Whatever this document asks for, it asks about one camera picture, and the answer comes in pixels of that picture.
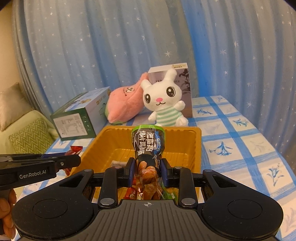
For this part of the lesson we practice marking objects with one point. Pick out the blue checked tablecloth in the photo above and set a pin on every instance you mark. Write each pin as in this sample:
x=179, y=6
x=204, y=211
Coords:
x=231, y=145

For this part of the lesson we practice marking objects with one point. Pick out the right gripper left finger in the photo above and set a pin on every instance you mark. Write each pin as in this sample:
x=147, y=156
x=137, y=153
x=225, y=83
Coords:
x=114, y=178

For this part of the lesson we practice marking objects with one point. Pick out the green red candy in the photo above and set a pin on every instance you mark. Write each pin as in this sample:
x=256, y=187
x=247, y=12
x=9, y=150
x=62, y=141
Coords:
x=170, y=194

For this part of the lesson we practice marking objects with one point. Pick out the white bunny plush toy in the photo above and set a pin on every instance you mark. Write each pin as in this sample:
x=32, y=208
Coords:
x=164, y=100

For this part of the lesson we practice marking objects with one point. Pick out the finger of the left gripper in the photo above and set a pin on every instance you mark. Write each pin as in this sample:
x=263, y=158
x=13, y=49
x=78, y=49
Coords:
x=19, y=173
x=12, y=157

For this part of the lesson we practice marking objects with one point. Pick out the green chevron cushion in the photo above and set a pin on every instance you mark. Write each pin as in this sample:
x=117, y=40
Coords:
x=32, y=139

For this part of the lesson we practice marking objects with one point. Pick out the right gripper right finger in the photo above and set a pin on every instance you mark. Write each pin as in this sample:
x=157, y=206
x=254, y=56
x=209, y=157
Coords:
x=181, y=178

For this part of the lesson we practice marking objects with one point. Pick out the green carton box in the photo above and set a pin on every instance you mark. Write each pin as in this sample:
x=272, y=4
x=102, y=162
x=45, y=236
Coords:
x=82, y=117

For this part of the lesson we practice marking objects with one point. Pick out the person's left hand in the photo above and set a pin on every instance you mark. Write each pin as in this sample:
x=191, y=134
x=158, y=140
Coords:
x=8, y=230

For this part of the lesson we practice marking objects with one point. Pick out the white purple box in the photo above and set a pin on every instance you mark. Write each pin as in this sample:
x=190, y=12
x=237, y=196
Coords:
x=157, y=73

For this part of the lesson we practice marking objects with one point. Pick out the blue star curtain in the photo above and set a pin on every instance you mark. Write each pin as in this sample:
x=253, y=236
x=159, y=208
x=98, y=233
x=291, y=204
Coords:
x=242, y=50

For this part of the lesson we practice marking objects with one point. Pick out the clear grey snack packet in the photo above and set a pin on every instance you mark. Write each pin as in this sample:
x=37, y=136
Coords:
x=117, y=164

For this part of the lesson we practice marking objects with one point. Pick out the pink plush toy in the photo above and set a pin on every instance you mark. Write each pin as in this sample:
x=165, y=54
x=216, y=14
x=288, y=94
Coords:
x=125, y=102

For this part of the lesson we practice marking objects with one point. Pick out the light green sofa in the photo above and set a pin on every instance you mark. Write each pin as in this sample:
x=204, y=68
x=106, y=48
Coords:
x=6, y=146

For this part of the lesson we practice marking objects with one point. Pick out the green black snack bag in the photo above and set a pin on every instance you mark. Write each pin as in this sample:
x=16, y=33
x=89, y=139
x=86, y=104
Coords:
x=149, y=144

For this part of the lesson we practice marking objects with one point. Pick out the orange plastic tray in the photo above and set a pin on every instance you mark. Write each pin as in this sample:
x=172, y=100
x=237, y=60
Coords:
x=182, y=149

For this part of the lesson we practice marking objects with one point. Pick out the beige satin cushion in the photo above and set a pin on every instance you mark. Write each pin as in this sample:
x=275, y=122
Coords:
x=13, y=105

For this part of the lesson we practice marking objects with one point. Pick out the dark red snack packet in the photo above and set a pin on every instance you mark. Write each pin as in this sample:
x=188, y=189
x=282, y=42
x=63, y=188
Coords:
x=74, y=150

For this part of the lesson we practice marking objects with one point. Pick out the red rectangular wafer packet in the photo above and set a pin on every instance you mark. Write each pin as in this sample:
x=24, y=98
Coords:
x=131, y=194

